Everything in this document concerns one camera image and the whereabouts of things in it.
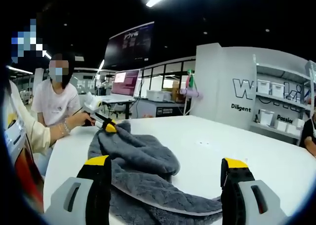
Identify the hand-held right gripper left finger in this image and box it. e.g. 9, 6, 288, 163
43, 155, 112, 225

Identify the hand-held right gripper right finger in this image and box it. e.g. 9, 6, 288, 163
220, 157, 288, 225

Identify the grey fluffy towel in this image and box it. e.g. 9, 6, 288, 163
87, 120, 223, 225

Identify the person's left hand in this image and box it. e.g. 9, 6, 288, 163
70, 110, 97, 128

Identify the monitor desk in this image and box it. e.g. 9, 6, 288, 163
101, 96, 135, 119

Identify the monitor with pink screen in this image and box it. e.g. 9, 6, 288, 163
111, 70, 140, 97

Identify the grey cabinet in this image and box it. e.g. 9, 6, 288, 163
134, 98, 186, 118

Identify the white storage box on cabinet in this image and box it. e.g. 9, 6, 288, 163
146, 90, 172, 102

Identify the white table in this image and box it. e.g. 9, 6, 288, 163
43, 115, 316, 225

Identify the black-framed glass partition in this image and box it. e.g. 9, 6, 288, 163
142, 56, 197, 91

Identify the white chest-worn device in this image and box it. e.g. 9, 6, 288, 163
3, 118, 28, 166

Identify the group of white storage bins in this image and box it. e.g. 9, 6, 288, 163
256, 79, 307, 134

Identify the purple rolled mat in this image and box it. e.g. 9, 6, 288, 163
179, 88, 203, 99

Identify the green and red hanging cloth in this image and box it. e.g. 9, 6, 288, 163
186, 69, 198, 90

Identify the grey lettered pillar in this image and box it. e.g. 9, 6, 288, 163
195, 43, 257, 131

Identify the grey shelf unit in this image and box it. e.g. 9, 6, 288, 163
251, 54, 316, 146

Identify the large dark wall screen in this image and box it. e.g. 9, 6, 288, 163
103, 21, 155, 71

